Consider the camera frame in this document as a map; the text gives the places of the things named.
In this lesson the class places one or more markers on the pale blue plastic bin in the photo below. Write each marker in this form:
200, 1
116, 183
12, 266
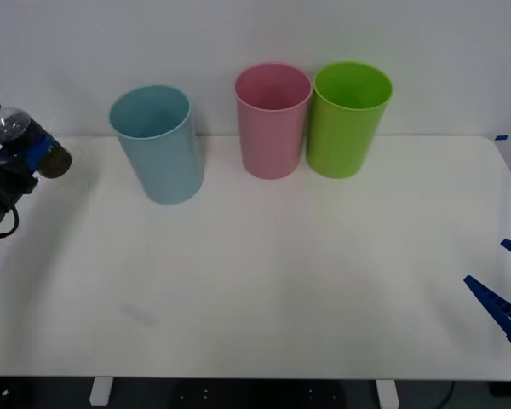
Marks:
162, 170

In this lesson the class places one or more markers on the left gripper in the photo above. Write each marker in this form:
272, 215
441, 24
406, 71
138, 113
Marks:
8, 174

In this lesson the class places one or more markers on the pink plastic bin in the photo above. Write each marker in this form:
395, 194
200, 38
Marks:
268, 145

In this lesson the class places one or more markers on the green plastic bin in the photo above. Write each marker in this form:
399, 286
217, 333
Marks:
340, 140

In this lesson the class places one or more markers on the plastic bottle with dark drink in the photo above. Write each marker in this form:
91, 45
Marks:
13, 123

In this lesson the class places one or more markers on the white table leg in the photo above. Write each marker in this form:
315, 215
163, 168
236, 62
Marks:
100, 391
386, 393

